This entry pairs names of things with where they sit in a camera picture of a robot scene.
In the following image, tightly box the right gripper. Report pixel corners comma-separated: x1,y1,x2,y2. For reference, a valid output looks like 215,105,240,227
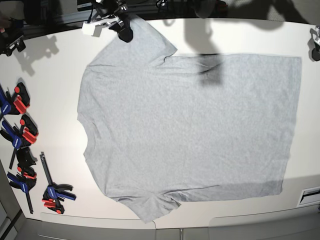
92,0,133,43

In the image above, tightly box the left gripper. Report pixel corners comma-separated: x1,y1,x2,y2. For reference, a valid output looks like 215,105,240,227
310,25,320,61

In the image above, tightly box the grey T-shirt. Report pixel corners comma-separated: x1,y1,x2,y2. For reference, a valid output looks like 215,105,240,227
77,16,302,223

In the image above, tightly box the top blue red bar clamp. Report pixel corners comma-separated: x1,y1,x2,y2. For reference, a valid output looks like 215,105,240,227
0,82,30,119

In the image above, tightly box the blue red bar clamp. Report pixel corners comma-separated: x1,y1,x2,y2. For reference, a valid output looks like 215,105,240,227
0,114,39,170
0,82,30,119
39,152,77,215

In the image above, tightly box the lower blue red bar clamp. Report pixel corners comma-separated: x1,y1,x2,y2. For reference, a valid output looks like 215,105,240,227
39,152,77,215

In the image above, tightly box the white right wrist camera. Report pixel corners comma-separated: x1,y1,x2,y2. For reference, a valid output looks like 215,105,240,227
81,22,102,37

